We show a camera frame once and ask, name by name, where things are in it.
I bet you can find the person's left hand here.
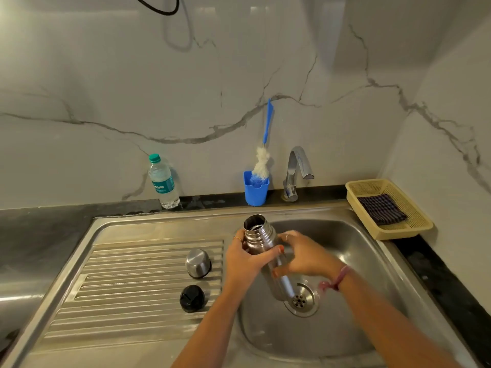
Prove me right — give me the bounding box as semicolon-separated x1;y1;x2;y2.
224;227;286;292

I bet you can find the person's right hand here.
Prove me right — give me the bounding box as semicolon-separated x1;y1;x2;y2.
271;229;352;283

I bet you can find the stainless steel flask body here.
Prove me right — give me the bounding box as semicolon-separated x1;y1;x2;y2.
243;214;296;302

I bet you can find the steel cup cap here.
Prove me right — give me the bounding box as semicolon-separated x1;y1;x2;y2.
185;248;212;280

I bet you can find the black stopper lid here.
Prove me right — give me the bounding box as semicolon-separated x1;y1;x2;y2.
179;285;206;314

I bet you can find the blue white bottle brush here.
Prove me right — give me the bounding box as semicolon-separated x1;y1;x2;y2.
251;98;275;187

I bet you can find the person's left forearm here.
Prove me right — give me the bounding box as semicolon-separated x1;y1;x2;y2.
170;285;254;368

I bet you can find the person's right forearm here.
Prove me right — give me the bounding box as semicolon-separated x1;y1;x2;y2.
337;268;465;368

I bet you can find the clear plastic water bottle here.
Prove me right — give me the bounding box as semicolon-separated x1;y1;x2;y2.
148;153;181;210

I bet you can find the blue plastic brush holder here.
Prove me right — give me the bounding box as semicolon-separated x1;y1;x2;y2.
243;171;271;207

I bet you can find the dark checked cloth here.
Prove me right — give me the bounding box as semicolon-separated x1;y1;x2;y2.
357;193;409;226

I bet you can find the chrome faucet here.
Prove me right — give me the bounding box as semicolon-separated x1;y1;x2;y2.
282;146;315;202

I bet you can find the yellow plastic basket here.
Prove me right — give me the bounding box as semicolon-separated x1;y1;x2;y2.
345;178;434;241

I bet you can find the stainless steel sink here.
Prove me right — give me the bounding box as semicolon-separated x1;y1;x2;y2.
0;201;480;368

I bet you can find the pink thread bracelet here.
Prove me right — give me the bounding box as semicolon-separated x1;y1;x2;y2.
317;265;353;292

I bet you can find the black cable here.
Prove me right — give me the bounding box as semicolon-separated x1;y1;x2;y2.
132;0;180;16

